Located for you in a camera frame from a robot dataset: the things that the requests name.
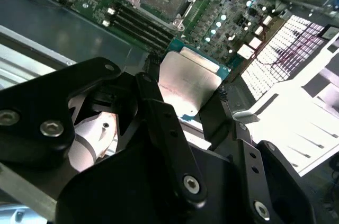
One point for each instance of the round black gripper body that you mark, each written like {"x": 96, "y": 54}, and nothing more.
{"x": 127, "y": 189}

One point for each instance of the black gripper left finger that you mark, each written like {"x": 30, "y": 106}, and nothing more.
{"x": 34, "y": 107}

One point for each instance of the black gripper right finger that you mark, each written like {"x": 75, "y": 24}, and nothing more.
{"x": 215, "y": 120}

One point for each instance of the CPU with silver top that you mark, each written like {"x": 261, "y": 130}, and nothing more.
{"x": 188, "y": 81}

